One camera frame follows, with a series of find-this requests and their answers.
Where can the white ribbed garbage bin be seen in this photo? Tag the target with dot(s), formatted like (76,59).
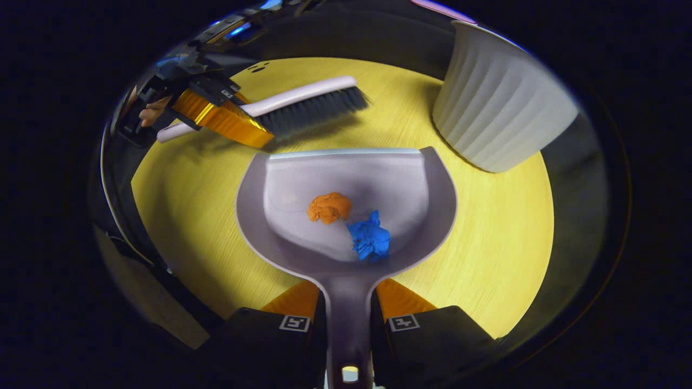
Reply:
(497,102)

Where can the yellow wooden desktop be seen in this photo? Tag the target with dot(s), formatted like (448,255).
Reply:
(486,227)

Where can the orange paper trash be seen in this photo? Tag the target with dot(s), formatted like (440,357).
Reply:
(328,207)

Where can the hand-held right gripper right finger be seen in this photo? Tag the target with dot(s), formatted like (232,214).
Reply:
(427,351)

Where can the pale pink dustpan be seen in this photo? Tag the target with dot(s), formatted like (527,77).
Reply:
(346,173)

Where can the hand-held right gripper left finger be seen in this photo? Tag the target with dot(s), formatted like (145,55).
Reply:
(270,351)

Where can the blue paper trash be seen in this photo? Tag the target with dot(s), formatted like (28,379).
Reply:
(370,237)

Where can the small pale pink broom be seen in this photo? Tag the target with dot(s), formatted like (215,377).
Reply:
(303,105)

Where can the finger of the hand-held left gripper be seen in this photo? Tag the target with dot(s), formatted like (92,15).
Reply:
(227,121)
(216,87)

